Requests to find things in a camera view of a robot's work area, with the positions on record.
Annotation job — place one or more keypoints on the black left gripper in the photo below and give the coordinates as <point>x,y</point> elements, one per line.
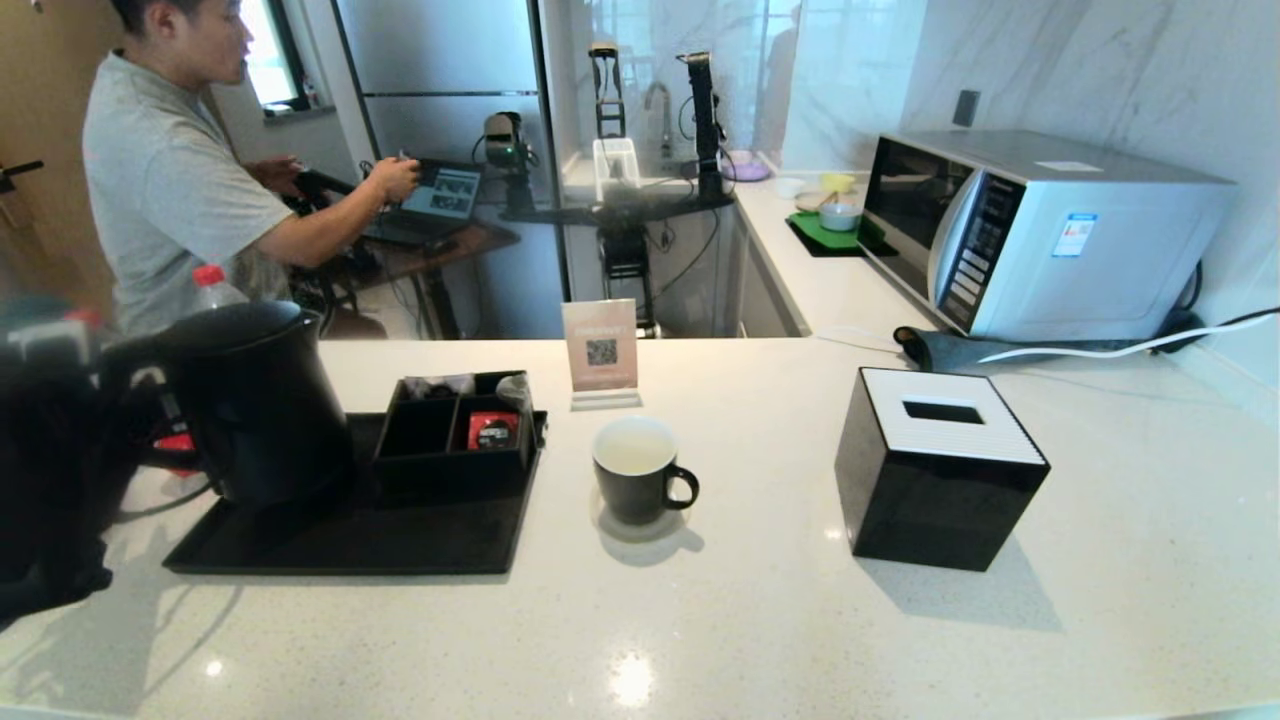
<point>85,410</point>

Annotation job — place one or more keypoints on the black electric kettle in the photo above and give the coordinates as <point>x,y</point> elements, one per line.
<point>260,410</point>

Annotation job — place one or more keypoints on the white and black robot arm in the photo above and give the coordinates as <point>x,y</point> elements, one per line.
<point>700,110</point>

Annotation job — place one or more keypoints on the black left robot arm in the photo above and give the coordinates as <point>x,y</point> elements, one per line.
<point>50,500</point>

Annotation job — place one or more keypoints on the red packaged item with label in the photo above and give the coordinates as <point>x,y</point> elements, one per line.
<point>494,431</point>

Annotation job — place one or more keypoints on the red toy apple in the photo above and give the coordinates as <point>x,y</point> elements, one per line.
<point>175,450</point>

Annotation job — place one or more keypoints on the green stool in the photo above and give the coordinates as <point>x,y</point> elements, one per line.
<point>30,315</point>

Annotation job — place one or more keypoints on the person in grey t-shirt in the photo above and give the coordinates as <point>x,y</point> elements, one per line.
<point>170,190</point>

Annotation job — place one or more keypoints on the black serving tray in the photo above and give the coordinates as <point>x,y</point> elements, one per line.
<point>400,535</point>

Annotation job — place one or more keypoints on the black compartment organizer box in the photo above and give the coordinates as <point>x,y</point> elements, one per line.
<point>425,430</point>

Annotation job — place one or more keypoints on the white wrapped packet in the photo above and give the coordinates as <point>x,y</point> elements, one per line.
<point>440,385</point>

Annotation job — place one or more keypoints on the bright window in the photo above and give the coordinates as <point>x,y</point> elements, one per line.
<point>265,50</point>

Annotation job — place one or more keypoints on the open laptop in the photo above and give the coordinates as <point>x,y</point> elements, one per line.
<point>445,195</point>

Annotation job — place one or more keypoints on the grey refrigerator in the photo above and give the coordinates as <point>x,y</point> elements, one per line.
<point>440,60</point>

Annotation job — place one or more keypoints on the QR code sign stand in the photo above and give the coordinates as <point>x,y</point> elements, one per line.
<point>600,345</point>

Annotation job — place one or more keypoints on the black mug white inside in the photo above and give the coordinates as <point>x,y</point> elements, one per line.
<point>635,490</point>

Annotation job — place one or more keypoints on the black robot stand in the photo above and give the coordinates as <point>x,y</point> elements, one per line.
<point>620,210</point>

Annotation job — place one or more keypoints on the white dish rack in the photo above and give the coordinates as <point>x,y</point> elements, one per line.
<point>620,148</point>

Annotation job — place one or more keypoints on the metal faucet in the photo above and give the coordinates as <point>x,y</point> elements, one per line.
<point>668,123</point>

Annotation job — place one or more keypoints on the purple plate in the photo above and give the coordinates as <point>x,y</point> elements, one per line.
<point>750,170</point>

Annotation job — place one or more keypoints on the white bowl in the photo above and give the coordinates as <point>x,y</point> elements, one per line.
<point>789,186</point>

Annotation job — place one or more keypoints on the green mat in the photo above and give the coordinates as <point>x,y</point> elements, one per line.
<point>815,234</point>

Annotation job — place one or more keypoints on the beige plate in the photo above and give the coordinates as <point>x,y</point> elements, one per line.
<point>808,201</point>

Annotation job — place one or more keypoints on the grey bowl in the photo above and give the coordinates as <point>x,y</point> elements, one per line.
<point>838,216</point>

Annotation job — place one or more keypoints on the yellow bowl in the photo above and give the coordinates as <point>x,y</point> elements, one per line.
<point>838,182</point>

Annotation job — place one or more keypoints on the black tissue box white lid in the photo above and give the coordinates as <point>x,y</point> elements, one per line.
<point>930,500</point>

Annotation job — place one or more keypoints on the silver microwave oven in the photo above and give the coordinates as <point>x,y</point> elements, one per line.
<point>1100,250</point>

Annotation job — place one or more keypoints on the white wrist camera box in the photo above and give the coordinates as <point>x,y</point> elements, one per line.
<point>45,342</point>

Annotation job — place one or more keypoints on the black ladder-shaped frame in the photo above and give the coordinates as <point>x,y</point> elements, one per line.
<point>604,53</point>

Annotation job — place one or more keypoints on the grey wall socket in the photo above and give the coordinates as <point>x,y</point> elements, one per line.
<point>965,109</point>

